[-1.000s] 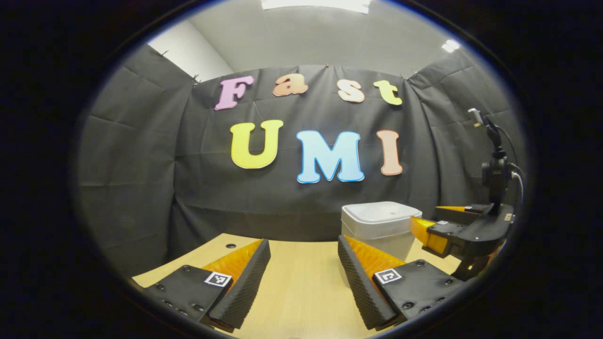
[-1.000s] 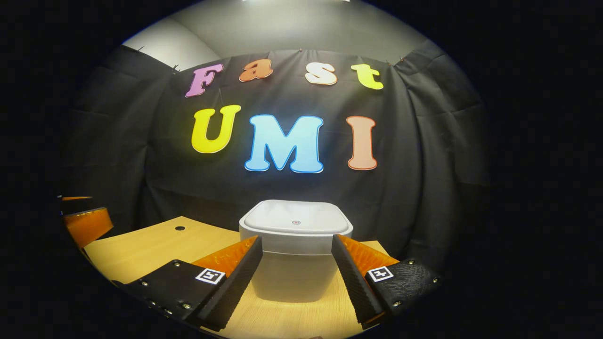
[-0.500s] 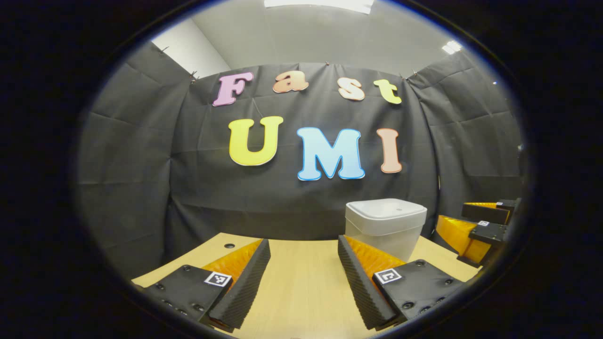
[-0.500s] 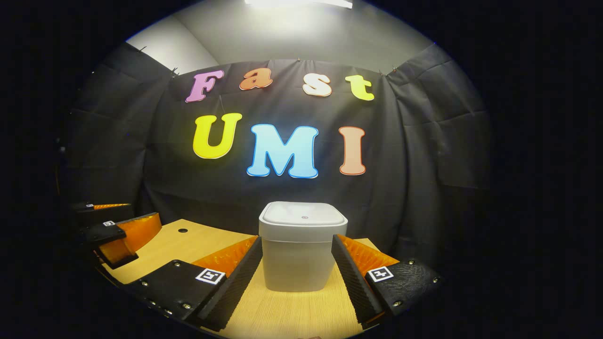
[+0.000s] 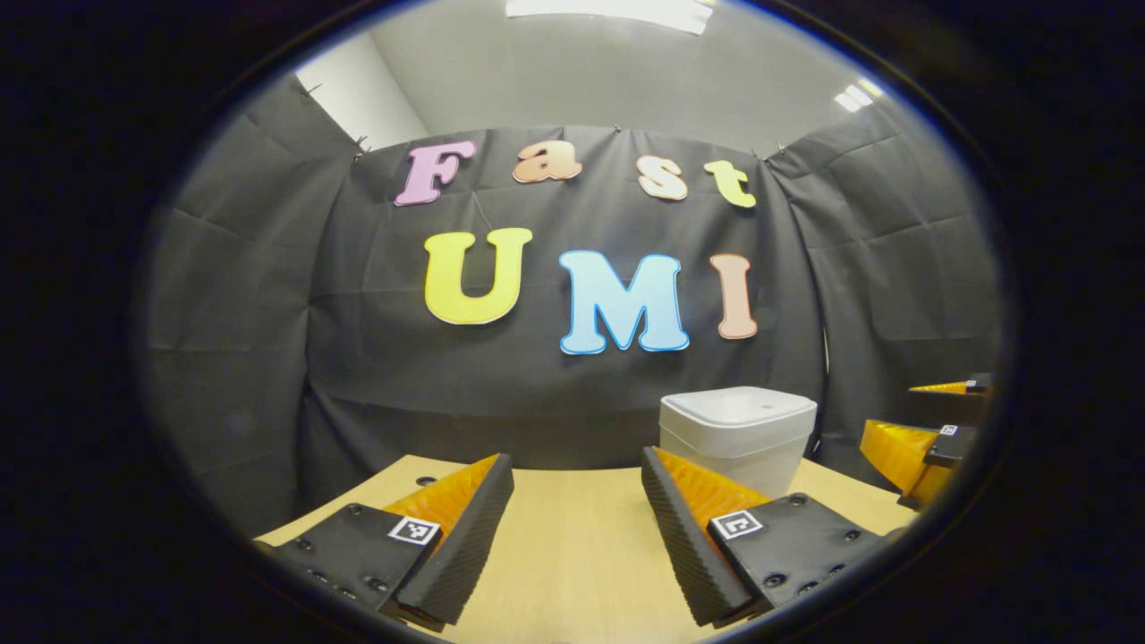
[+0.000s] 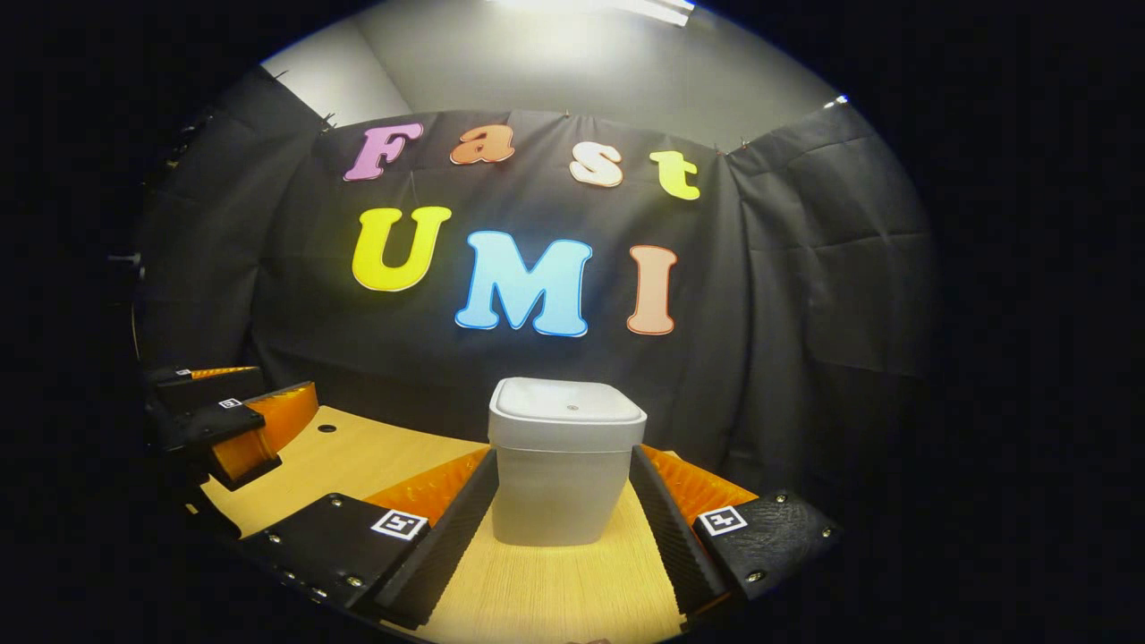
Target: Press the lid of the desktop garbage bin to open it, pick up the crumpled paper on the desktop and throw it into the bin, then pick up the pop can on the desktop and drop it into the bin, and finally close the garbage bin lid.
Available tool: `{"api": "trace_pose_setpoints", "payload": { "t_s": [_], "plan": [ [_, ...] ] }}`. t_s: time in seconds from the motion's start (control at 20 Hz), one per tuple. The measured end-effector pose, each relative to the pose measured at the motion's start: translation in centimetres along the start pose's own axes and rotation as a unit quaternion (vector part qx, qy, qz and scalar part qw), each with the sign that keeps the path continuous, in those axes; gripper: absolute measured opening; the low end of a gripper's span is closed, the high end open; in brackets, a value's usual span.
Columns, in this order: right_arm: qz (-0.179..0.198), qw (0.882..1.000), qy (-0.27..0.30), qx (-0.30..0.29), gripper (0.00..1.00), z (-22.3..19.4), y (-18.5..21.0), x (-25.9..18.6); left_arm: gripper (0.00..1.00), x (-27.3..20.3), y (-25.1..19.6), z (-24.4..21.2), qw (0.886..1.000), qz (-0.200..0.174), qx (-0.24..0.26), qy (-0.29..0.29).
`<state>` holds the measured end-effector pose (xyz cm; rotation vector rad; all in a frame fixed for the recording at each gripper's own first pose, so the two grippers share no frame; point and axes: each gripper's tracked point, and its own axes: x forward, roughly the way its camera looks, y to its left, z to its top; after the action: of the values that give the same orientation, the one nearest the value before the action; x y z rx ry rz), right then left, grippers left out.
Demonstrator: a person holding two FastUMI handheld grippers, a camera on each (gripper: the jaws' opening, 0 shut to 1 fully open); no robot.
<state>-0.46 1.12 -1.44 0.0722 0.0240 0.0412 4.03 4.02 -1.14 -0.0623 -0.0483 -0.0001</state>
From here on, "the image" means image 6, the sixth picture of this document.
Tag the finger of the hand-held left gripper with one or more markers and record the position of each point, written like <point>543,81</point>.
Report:
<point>286,416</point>
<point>215,386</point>

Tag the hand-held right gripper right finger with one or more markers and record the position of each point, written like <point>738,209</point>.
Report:
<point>671,537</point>

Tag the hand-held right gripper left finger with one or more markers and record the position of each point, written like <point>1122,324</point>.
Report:
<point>438,555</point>

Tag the white desktop garbage bin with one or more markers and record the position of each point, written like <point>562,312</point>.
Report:
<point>564,483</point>

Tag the black backdrop cloth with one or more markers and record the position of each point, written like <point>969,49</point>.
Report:
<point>760,313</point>

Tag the long ceiling light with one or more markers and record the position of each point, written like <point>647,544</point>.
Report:
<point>608,7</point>

